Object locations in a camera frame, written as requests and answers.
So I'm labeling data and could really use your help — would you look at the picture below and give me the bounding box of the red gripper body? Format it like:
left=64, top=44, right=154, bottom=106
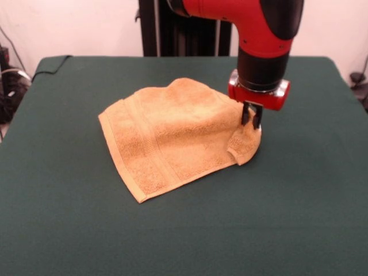
left=228, top=80, right=291, bottom=112

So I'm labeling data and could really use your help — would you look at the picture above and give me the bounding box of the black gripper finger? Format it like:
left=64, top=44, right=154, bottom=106
left=252, top=106, right=263, bottom=131
left=240, top=101, right=251, bottom=126

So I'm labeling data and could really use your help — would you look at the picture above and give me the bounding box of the orange terry towel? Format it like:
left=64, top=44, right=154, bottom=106
left=98, top=77, right=263, bottom=204

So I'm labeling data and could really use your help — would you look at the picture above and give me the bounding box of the grey black stand base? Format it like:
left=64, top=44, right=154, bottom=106
left=350, top=54, right=368, bottom=113

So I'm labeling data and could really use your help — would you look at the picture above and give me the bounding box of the dark green table cloth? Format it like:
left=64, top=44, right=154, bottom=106
left=0, top=55, right=368, bottom=276

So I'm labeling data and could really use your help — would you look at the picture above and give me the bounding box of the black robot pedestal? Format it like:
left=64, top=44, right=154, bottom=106
left=134, top=0, right=240, bottom=57

